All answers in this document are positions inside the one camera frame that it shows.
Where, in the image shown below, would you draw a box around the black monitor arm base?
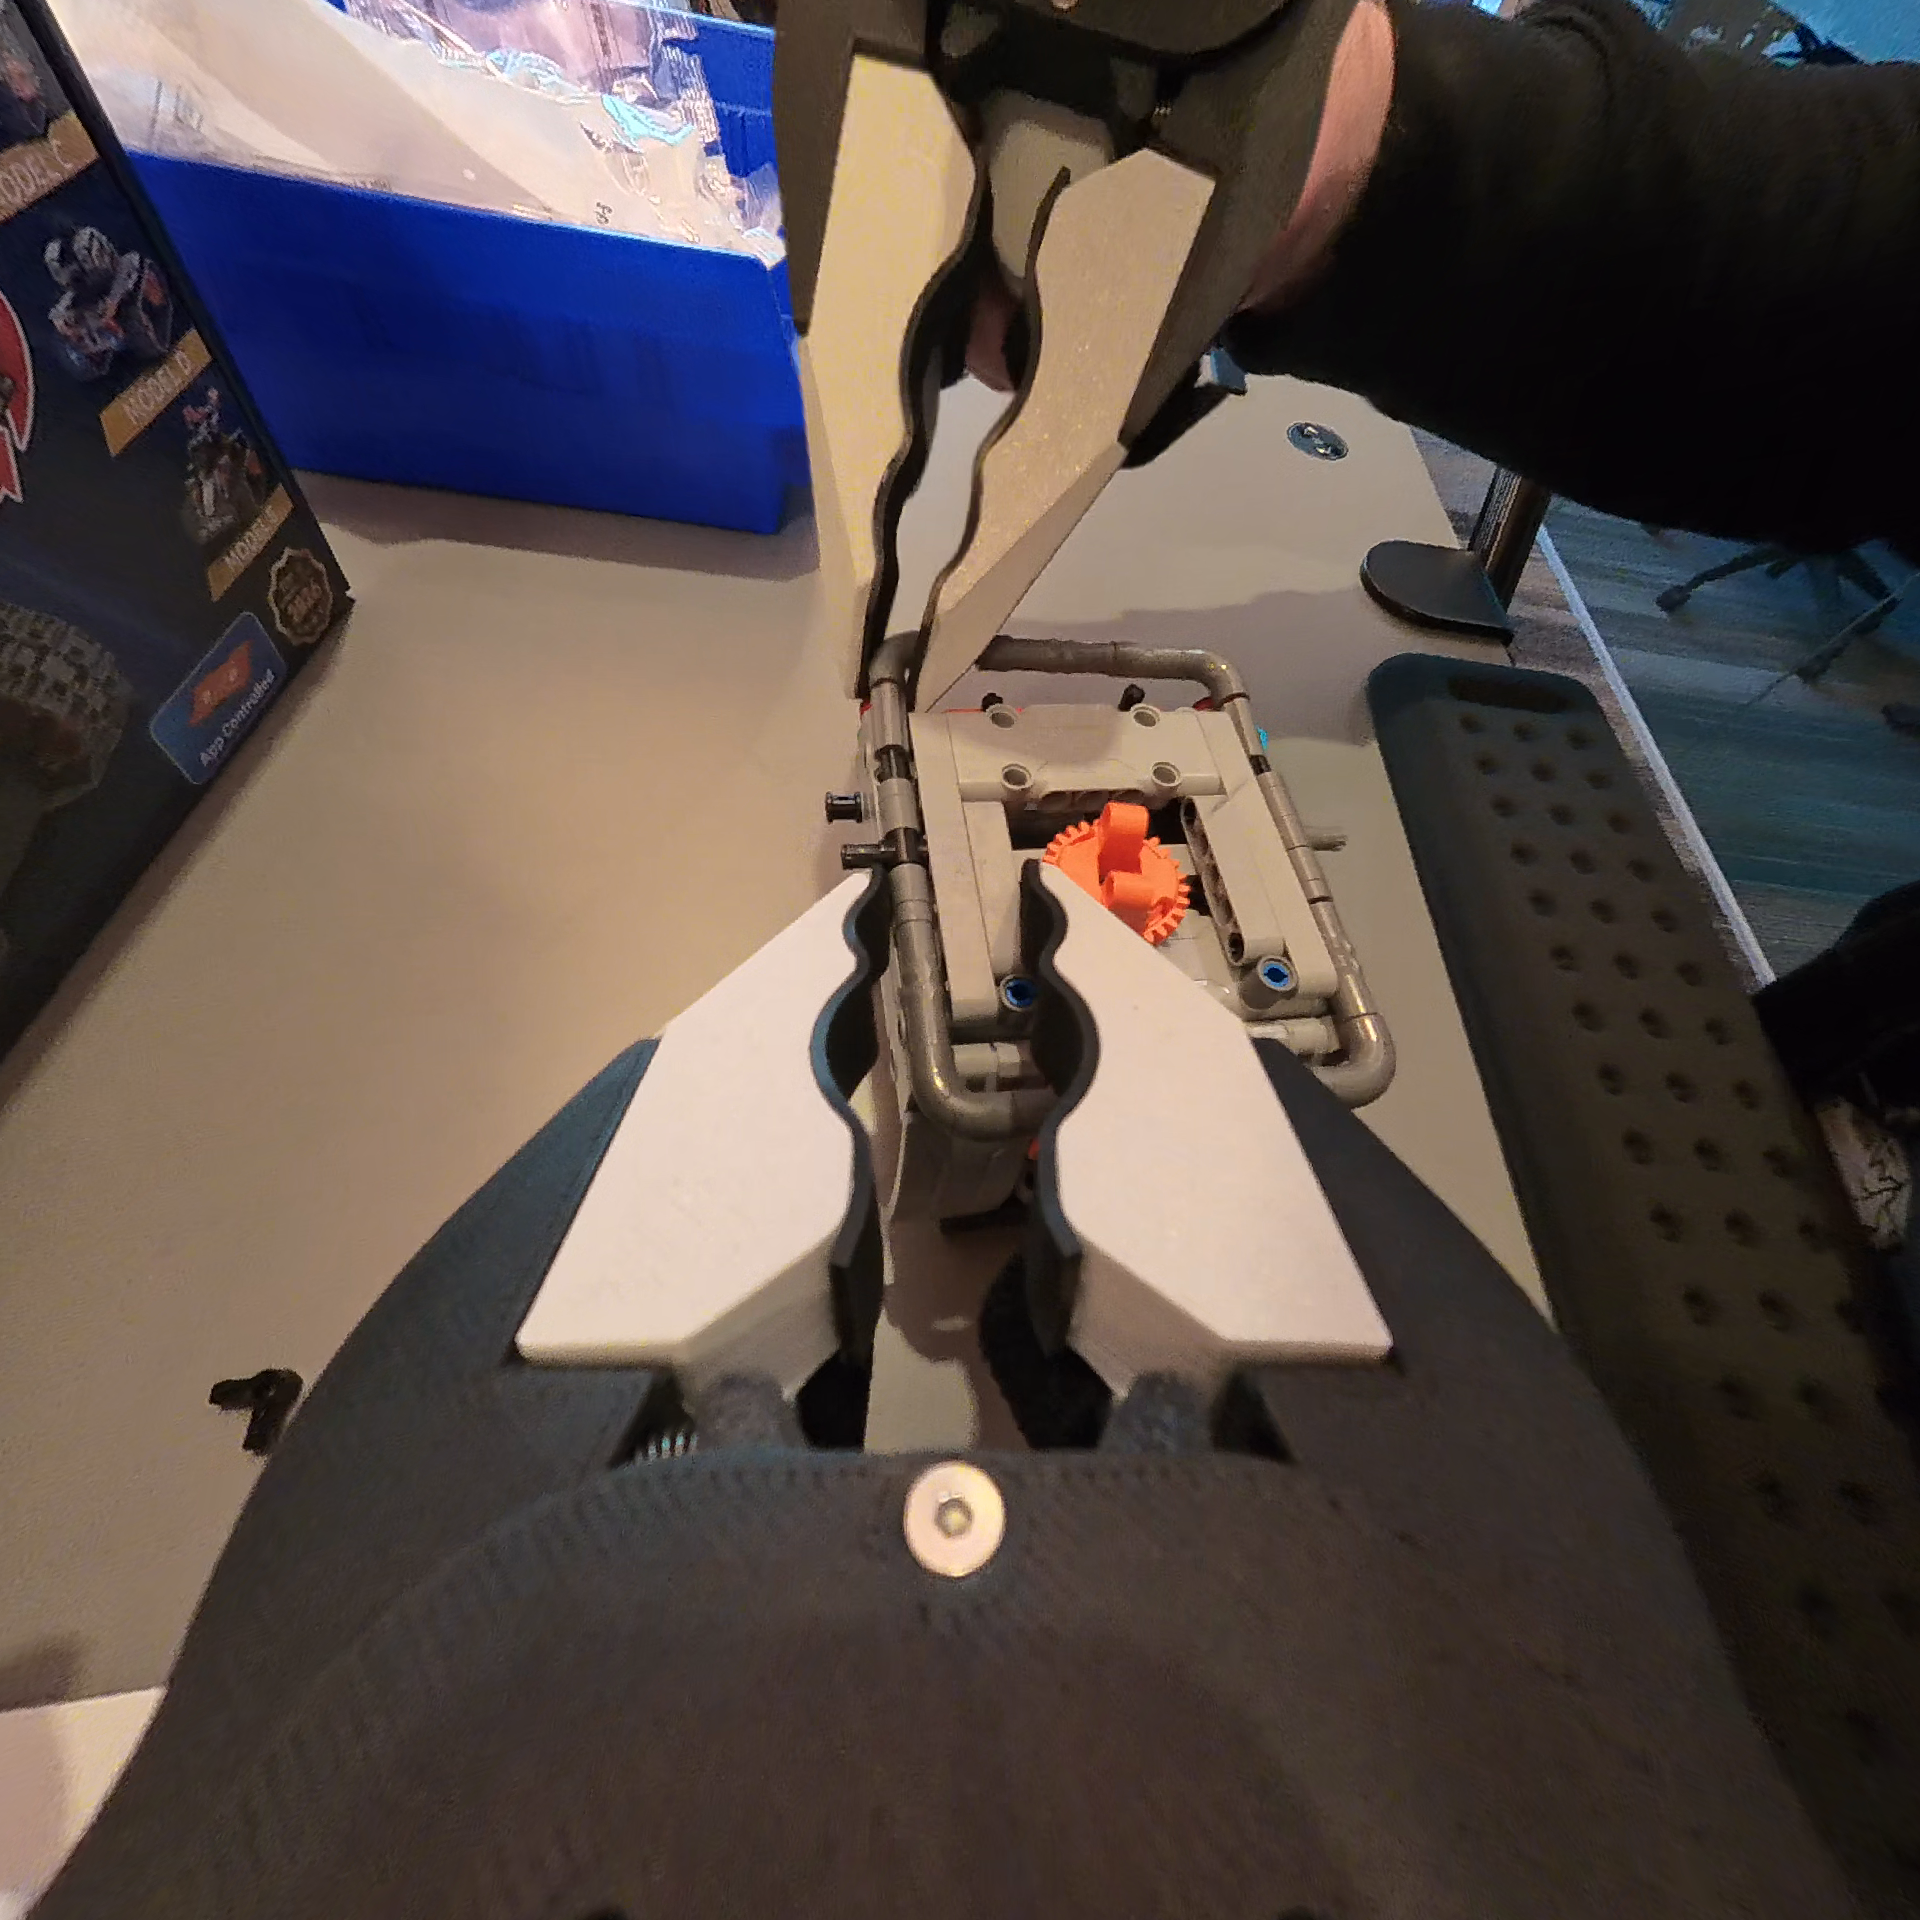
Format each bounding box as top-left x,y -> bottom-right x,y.
1360,464 -> 1550,647

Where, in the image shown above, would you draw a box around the black perforated pad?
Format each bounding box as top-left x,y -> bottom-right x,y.
1369,652 -> 1920,1920

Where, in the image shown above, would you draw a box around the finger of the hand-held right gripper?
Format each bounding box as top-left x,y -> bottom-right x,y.
780,0 -> 986,703
915,145 -> 1227,707

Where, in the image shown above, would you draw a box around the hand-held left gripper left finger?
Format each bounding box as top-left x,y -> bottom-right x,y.
513,872 -> 890,1404

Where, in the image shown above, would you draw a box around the dark blue toy box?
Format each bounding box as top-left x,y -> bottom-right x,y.
0,0 -> 358,1059

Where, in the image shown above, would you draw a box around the crumpled clear plastic bags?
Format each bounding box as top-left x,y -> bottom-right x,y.
74,0 -> 794,272

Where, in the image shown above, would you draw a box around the person's right hand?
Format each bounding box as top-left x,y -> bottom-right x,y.
1243,0 -> 1407,318

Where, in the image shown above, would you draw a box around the grey brick model orange gear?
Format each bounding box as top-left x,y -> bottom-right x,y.
824,632 -> 1399,1240

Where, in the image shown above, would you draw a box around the black brick pin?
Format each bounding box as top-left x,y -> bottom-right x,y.
210,1367 -> 302,1451

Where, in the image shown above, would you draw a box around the blue plastic bin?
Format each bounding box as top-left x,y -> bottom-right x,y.
120,0 -> 804,537

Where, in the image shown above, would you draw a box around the person's right forearm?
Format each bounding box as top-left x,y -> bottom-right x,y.
1222,0 -> 1920,560

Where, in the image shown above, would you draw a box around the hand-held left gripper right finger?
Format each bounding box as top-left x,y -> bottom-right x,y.
1025,862 -> 1400,1407

